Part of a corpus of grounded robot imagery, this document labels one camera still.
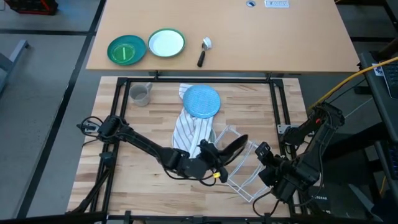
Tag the red and black crate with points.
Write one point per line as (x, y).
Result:
(31, 7)

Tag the white plate with green rim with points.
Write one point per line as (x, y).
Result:
(166, 43)

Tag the grey ceramic mug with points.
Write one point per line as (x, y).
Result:
(140, 95)

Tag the small green dish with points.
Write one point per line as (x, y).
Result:
(118, 53)

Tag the black side table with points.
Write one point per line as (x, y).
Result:
(373, 93)

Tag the black aluminium table frame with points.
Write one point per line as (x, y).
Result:
(199, 80)

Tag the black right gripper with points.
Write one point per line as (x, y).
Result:
(270, 174)

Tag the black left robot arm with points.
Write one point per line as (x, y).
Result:
(140, 141)

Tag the white towel with red stripes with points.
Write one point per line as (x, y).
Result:
(189, 130)

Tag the blue plate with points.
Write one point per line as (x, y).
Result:
(201, 101)

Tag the black keyboard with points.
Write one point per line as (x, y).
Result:
(392, 81)

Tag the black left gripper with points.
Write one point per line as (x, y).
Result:
(196, 168)

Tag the light wood desk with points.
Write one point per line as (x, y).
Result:
(280, 40)

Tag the black Netgear box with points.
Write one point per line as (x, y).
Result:
(320, 200)

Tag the white power strip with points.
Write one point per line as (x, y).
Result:
(276, 3)

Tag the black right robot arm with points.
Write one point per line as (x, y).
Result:
(311, 168)

